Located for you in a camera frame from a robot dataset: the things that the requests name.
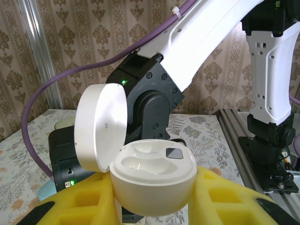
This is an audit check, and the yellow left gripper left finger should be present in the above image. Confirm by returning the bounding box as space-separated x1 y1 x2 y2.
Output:
17 172 122 225

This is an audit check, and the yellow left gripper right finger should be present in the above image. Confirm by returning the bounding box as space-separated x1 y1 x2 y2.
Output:
188 166 298 225

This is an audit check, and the small white object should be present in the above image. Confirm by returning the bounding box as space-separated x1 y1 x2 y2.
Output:
74 83 198 218

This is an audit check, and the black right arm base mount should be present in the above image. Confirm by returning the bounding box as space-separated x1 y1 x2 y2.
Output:
238 135 300 196

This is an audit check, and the aluminium front frame rail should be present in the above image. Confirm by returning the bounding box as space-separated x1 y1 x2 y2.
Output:
217 108 300 225

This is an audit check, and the aluminium corner post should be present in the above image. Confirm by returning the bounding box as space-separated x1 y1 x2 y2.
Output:
18 0 63 111

